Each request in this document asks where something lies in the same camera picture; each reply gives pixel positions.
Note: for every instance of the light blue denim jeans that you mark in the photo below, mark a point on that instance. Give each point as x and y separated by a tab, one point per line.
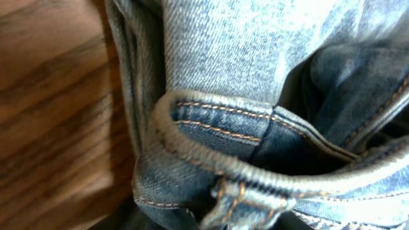
265	114

